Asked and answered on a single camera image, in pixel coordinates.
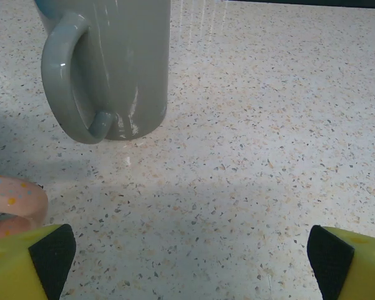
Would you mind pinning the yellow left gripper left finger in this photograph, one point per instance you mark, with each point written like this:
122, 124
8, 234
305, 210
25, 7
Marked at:
12, 268

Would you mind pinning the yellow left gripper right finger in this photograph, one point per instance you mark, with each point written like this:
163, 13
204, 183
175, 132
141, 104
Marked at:
356, 268

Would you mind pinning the pink speckled ceramic cup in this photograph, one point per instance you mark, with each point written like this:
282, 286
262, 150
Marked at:
22, 200

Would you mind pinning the grey ceramic mug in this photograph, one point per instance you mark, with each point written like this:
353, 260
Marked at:
128, 68

